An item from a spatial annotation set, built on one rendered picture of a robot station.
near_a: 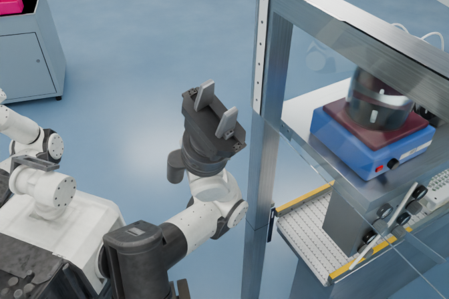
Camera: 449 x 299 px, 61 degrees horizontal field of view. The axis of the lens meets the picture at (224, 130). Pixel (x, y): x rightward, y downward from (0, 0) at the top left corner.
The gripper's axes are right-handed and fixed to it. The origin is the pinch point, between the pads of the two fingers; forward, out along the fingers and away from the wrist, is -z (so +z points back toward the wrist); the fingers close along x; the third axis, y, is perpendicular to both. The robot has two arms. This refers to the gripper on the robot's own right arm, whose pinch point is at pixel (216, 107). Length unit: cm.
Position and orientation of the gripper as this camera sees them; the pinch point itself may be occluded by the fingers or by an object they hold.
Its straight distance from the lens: 55.2
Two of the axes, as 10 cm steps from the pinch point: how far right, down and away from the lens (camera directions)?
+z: -1.5, 4.4, 8.9
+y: 7.8, -5.0, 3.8
